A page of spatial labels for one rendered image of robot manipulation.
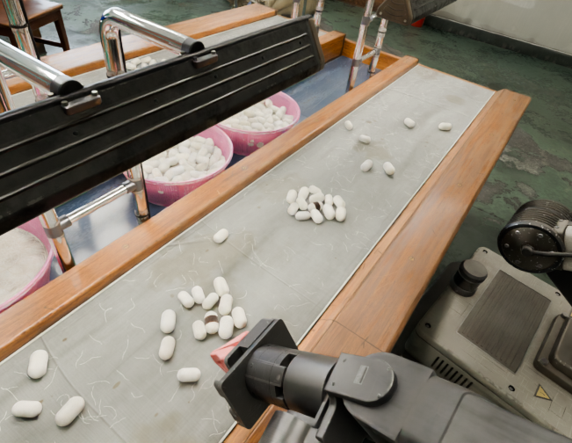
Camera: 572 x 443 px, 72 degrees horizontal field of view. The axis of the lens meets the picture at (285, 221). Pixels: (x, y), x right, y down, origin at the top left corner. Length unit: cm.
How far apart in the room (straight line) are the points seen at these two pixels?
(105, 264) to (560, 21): 490
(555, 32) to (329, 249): 460
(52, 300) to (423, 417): 54
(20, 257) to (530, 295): 120
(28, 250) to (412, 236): 70
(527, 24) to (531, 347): 432
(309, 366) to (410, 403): 11
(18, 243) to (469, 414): 74
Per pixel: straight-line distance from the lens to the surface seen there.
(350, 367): 34
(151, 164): 93
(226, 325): 61
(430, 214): 88
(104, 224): 90
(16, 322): 68
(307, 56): 62
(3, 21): 274
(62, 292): 68
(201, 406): 58
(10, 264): 80
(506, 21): 519
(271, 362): 41
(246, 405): 45
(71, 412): 59
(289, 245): 75
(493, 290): 123
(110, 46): 60
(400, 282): 72
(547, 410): 110
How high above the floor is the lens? 128
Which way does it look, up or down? 43 degrees down
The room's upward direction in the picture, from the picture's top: 9 degrees clockwise
